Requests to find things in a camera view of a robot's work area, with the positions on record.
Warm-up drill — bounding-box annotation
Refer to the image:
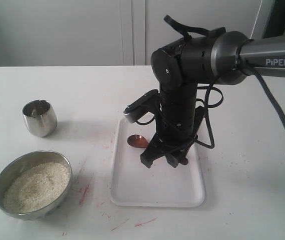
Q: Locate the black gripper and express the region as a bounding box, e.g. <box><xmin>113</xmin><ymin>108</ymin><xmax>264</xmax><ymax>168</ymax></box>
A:
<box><xmin>140</xmin><ymin>83</ymin><xmax>205</xmax><ymax>168</ymax></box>

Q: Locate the brown wooden spoon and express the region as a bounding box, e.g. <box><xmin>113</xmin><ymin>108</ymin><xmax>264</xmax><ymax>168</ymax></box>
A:
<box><xmin>127</xmin><ymin>134</ymin><xmax>149</xmax><ymax>148</ymax></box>

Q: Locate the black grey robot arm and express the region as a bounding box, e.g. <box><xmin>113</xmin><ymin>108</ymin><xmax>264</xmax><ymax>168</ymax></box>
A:
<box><xmin>140</xmin><ymin>31</ymin><xmax>285</xmax><ymax>168</ymax></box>

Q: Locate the small steel cup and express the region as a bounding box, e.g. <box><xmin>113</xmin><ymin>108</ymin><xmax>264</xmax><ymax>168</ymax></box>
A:
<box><xmin>22</xmin><ymin>99</ymin><xmax>58</xmax><ymax>138</ymax></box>

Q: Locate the steel bowl of rice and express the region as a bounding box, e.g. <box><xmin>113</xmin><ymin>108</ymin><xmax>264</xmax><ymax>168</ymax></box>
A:
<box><xmin>0</xmin><ymin>150</ymin><xmax>73</xmax><ymax>220</ymax></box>

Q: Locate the white rectangular tray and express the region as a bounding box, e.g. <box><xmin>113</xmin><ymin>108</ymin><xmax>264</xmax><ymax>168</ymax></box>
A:
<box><xmin>109</xmin><ymin>117</ymin><xmax>206</xmax><ymax>208</ymax></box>

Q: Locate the white cabinet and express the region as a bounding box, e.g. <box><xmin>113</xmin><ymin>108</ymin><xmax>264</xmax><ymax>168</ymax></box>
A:
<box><xmin>0</xmin><ymin>0</ymin><xmax>273</xmax><ymax>67</ymax></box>

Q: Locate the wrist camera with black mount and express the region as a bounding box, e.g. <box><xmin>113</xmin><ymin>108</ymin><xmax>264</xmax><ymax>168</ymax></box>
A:
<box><xmin>123</xmin><ymin>89</ymin><xmax>159</xmax><ymax>124</ymax></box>

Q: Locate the black cable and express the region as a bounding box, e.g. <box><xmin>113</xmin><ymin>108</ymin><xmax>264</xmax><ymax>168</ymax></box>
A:
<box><xmin>134</xmin><ymin>14</ymin><xmax>285</xmax><ymax>151</ymax></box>

